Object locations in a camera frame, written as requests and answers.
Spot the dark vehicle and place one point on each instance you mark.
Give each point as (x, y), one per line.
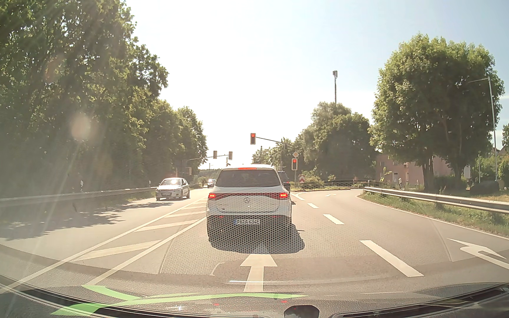
(285, 179)

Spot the traffic light with signs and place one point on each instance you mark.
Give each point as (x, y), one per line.
(294, 164)

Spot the white suv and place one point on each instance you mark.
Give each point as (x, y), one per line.
(248, 203)

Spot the dark car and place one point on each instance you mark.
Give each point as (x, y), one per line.
(211, 182)

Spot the group of trees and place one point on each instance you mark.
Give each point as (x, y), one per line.
(329, 141)

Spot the silver car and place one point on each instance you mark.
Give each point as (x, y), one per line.
(172, 188)

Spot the tall mast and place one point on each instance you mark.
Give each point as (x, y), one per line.
(335, 84)

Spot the grey asphalt road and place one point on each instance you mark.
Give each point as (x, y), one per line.
(351, 212)

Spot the car's own bonnet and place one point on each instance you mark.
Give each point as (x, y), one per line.
(254, 304)

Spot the pink building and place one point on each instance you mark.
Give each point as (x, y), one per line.
(407, 170)

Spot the grass verge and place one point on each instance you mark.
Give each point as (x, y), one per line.
(104, 198)
(466, 215)

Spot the road markings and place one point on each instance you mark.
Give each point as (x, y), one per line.
(390, 258)

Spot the large green tree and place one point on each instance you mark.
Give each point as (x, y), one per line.
(435, 101)

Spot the row of trees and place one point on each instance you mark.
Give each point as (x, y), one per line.
(60, 101)

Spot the metal guard rail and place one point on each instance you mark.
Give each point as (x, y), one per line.
(60, 195)
(457, 202)

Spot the lamp post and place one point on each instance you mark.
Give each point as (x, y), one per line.
(492, 119)

